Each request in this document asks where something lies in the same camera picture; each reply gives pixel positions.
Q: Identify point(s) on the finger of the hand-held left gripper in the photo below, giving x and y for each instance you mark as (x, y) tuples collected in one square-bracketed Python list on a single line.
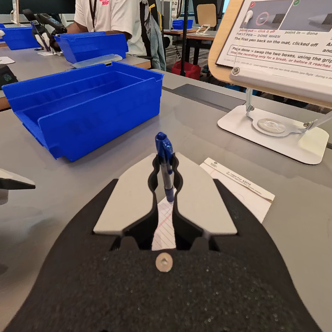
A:
[(13, 180)]

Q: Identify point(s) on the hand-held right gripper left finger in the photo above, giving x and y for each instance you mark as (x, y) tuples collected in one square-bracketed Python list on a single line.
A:
[(124, 202)]

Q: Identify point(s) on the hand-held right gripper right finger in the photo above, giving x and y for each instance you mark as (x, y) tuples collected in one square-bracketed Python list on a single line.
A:
[(205, 202)]

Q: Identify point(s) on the white lined notepad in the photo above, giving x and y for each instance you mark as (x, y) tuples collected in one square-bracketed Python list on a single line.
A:
[(246, 205)]

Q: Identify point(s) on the blue retractable pen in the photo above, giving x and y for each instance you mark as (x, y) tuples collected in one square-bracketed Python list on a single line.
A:
[(166, 166)]

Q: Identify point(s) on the white document stand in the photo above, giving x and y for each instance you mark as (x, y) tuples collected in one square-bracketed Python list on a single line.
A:
[(285, 145)]

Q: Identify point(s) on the blue plastic bin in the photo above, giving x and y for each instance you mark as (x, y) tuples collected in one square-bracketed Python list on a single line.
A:
[(18, 36), (90, 45), (90, 109), (182, 23)]

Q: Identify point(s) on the black desk device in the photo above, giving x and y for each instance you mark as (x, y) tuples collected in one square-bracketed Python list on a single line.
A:
[(7, 76)]

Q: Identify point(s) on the red floor bin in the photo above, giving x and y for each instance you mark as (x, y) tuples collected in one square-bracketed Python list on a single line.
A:
[(185, 70)]

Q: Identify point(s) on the grey flat tray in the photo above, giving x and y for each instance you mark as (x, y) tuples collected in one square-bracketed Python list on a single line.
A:
[(96, 61)]

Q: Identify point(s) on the denim jacket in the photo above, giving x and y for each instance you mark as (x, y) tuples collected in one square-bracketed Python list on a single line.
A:
[(155, 41)]

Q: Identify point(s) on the small clear document stand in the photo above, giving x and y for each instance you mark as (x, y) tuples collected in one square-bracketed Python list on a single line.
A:
[(203, 29)]

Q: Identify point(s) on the printed instruction sheet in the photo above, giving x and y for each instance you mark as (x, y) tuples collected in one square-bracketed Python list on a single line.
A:
[(272, 33)]

